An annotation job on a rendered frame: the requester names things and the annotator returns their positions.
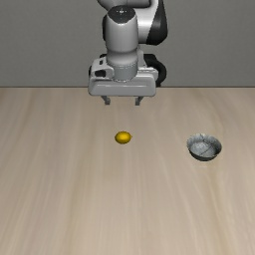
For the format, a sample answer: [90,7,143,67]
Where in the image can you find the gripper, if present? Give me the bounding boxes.
[87,57,159,107]

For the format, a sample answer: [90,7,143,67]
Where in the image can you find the yellow lemon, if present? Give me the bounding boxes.
[115,130,133,145]

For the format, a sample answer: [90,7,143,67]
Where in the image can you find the grey bowl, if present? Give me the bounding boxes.
[185,132,223,162]

